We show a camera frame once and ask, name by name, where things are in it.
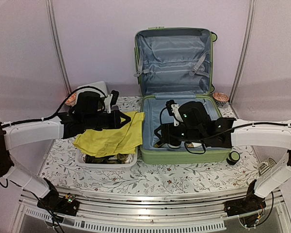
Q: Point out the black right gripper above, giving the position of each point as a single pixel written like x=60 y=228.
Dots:
x=168 y=134

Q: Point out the black lidded round jar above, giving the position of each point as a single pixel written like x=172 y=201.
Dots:
x=174 y=145

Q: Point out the floral white table mat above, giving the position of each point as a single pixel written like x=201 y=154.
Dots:
x=62 y=169

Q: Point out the green hard-shell suitcase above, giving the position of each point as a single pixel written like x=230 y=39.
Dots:
x=176 y=64

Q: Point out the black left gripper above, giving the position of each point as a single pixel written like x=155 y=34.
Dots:
x=116 y=121

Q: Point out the white ribbed round object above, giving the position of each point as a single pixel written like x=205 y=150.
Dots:
x=266 y=165

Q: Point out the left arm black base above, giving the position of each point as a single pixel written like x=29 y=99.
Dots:
x=67 y=204

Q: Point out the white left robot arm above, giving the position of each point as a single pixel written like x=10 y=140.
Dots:
x=92 y=111

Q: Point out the yellow black plaid cloth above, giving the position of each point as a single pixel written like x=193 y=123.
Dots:
x=111 y=159

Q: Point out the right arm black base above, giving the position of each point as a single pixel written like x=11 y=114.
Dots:
x=249 y=203

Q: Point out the white perforated plastic basket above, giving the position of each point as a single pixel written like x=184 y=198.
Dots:
x=79 y=161

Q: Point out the white green drawer box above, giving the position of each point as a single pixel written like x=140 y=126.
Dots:
x=98 y=87

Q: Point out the yellow garment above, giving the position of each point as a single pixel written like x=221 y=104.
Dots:
x=112 y=142

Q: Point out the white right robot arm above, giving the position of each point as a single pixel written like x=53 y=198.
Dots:
x=192 y=124

